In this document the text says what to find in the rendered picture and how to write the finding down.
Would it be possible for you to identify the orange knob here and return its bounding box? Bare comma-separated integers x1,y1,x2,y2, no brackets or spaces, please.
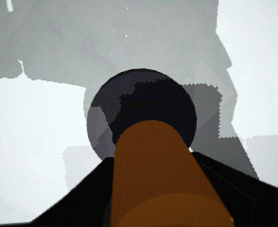
111,120,235,227

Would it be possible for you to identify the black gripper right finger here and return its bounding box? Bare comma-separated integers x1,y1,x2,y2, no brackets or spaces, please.
191,151,278,227

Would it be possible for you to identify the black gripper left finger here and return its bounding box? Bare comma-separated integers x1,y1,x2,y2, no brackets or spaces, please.
0,157,114,227

